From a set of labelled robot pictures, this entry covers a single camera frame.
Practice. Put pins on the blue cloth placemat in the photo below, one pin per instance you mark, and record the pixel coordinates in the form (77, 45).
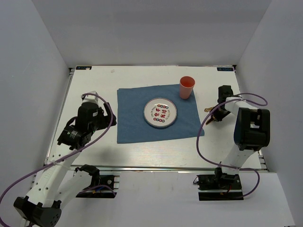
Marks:
(132, 126)

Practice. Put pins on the pink plastic cup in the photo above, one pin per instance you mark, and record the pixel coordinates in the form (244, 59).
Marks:
(186, 85)

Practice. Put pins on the blue label sticker left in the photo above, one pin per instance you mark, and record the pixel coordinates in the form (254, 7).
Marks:
(83, 68)

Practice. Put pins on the blue label sticker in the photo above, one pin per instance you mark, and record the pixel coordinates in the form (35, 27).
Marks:
(83, 68)
(225, 69)

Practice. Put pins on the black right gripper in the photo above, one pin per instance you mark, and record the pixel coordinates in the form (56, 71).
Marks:
(218, 117)

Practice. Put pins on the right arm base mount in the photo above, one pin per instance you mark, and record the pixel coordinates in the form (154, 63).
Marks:
(212, 189)

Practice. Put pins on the white plate with red characters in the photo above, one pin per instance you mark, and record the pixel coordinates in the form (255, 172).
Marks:
(160, 113)

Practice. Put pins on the blue label sticker right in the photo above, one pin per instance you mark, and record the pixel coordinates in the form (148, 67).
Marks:
(225, 69)

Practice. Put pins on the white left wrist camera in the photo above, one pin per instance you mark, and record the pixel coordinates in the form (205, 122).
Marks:
(91, 98)

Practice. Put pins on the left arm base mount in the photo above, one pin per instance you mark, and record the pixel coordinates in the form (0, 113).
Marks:
(105, 186)

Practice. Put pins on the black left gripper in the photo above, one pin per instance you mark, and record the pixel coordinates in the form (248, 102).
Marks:
(106, 119)

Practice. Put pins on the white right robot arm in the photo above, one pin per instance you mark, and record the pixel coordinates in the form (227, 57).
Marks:
(251, 132)

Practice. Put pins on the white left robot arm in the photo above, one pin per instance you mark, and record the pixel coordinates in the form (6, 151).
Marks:
(43, 204)

